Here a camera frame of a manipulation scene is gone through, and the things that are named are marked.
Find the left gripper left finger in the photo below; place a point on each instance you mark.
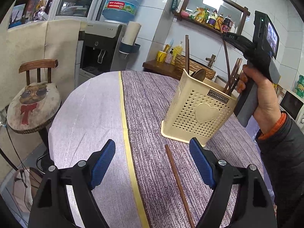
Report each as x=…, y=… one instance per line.
x=102, y=160

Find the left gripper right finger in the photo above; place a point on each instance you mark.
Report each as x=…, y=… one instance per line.
x=203, y=160

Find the brown wooden chopstick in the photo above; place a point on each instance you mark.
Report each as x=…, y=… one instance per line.
x=179, y=185

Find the dark chopstick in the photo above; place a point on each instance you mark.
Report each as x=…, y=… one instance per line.
x=227, y=62

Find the right hand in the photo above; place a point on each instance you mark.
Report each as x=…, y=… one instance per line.
x=268, y=112

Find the brass faucet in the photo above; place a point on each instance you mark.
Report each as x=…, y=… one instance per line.
x=211, y=60

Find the cream perforated utensil holder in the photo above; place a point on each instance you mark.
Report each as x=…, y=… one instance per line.
x=198, y=109

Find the microwave oven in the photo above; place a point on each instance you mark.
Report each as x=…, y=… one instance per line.
x=293, y=105

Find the wooden spoon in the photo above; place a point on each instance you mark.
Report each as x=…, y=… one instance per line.
x=199, y=75

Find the woven basket sink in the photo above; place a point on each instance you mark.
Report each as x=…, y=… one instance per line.
x=179, y=63

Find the purple striped tablecloth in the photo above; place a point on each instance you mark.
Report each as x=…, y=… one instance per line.
x=171, y=189

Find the yellow soap bottle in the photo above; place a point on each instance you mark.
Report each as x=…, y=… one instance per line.
x=177, y=50

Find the wooden chair with cushion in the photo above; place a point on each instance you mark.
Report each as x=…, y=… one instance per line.
x=36, y=105

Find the wooden side counter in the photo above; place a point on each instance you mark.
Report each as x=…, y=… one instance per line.
x=161, y=68

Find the yellow mug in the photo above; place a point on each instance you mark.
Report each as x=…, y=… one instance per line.
x=161, y=56

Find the water dispenser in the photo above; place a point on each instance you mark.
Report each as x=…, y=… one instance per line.
x=100, y=51

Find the blue water jug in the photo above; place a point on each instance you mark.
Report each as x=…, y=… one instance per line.
x=120, y=10

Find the wooden wall shelf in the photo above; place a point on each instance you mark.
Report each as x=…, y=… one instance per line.
x=219, y=16

